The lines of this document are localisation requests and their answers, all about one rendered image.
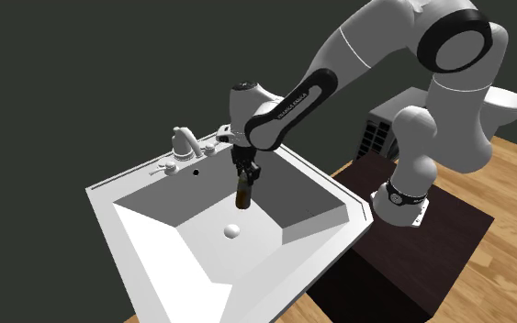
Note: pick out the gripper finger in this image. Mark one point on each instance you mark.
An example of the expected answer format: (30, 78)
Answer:
(254, 172)

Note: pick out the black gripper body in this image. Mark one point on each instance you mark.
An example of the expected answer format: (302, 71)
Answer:
(241, 155)

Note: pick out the brown bottle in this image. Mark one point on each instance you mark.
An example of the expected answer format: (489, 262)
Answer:
(243, 197)

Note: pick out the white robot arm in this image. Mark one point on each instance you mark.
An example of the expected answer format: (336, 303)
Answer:
(455, 134)

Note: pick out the white faucet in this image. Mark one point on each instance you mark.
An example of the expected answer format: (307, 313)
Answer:
(186, 142)

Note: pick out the white sink basin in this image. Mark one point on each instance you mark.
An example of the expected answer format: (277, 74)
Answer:
(258, 250)

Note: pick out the grey slatted basket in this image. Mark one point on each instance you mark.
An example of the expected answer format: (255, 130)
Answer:
(381, 127)

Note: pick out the dark robot stand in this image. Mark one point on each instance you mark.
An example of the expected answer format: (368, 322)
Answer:
(401, 264)

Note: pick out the white toilet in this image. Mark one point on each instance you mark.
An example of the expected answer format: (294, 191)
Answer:
(506, 107)

